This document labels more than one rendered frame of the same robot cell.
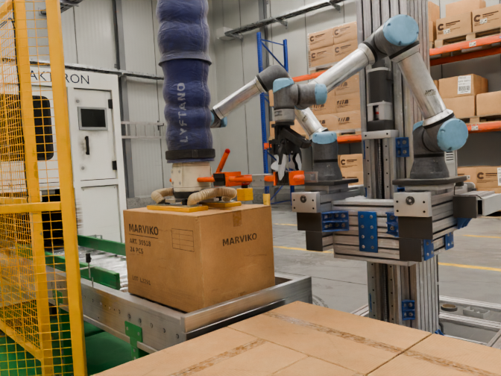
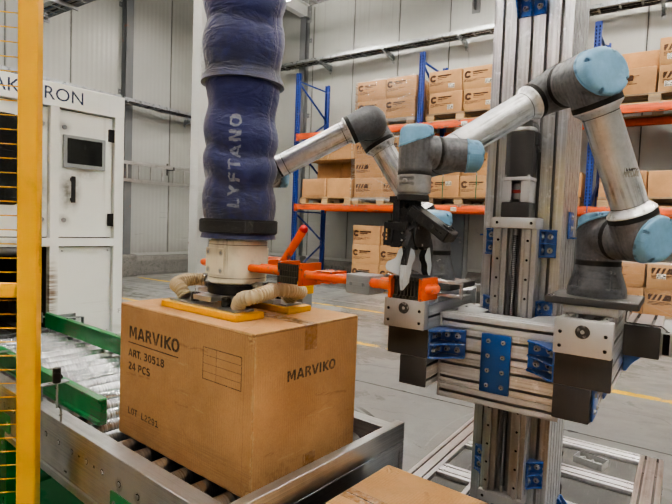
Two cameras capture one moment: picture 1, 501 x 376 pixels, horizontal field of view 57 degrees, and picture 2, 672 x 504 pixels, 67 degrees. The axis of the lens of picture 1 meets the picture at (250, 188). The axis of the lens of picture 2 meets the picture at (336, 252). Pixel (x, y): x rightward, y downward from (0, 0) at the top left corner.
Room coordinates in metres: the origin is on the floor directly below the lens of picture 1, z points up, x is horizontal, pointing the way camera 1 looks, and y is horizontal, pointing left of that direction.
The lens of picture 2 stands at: (0.57, 0.19, 1.21)
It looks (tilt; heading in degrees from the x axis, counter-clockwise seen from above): 3 degrees down; 352
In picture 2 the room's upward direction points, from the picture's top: 2 degrees clockwise
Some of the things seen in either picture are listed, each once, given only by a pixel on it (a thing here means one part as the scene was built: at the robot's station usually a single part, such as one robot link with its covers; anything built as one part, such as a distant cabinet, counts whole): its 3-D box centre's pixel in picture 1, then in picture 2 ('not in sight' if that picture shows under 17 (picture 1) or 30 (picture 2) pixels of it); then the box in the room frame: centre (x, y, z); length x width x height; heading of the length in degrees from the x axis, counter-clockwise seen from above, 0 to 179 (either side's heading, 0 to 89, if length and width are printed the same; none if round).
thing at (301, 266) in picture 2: (227, 178); (299, 272); (1.93, 0.09, 1.08); 0.10 x 0.08 x 0.06; 133
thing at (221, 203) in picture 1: (209, 200); (260, 297); (2.18, 0.20, 0.97); 0.34 x 0.10 x 0.05; 43
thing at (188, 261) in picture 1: (196, 251); (235, 374); (2.11, 0.26, 0.75); 0.60 x 0.40 x 0.40; 43
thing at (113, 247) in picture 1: (130, 248); (124, 342); (3.15, 0.85, 0.60); 1.60 x 0.10 x 0.09; 43
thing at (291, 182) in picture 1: (288, 177); (413, 287); (1.67, -0.14, 1.08); 0.08 x 0.07 x 0.05; 43
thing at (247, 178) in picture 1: (240, 177); (314, 269); (2.05, 0.04, 1.08); 0.93 x 0.30 x 0.04; 43
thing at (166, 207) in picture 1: (176, 204); (210, 303); (2.05, 0.33, 0.97); 0.34 x 0.10 x 0.05; 43
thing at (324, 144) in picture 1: (324, 145); (433, 229); (2.23, -0.37, 1.20); 0.13 x 0.12 x 0.14; 168
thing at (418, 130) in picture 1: (429, 136); (601, 236); (1.88, -0.73, 1.20); 0.13 x 0.12 x 0.14; 6
